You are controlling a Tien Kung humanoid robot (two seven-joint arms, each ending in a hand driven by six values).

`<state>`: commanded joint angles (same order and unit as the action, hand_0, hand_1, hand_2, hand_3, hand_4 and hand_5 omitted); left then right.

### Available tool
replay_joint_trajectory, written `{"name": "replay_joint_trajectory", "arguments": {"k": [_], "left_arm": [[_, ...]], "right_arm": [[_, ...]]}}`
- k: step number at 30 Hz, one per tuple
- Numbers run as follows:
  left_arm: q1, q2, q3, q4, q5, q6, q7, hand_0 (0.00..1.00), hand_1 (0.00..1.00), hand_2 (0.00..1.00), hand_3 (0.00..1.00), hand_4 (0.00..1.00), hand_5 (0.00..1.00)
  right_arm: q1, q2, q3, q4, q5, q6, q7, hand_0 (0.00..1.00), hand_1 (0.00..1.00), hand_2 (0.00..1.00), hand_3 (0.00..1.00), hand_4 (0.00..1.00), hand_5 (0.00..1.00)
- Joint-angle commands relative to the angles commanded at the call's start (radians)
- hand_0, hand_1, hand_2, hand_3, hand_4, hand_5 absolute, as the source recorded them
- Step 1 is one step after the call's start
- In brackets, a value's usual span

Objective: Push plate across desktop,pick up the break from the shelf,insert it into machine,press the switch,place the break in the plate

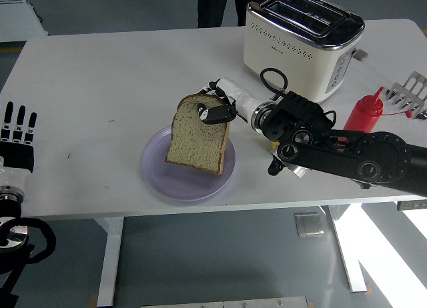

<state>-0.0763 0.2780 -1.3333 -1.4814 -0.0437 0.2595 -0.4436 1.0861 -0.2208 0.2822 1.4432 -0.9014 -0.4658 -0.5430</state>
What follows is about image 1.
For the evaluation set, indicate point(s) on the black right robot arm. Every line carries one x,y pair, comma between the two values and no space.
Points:
333,154

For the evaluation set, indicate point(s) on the metal floor socket cover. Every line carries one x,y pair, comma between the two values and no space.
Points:
309,225

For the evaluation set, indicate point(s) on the white cabinet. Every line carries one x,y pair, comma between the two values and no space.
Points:
20,18

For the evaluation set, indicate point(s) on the bread slice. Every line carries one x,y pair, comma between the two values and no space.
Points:
197,141

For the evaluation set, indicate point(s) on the red squeeze bottle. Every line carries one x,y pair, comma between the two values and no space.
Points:
363,116

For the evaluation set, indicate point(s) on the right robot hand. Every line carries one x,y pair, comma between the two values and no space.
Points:
243,103

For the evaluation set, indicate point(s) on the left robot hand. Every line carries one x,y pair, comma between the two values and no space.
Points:
16,156

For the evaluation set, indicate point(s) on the white table leg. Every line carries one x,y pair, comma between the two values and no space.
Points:
110,261
347,254

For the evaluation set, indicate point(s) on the metal toast rack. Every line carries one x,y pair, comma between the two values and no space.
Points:
408,94

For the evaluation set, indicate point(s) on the cream two-slot toaster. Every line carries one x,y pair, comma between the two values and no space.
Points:
287,61

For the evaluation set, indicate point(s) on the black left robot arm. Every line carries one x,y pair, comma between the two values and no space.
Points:
10,208

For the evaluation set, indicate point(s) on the person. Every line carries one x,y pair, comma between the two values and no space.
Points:
210,8

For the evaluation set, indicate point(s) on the purple round plate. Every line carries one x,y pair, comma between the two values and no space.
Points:
187,184

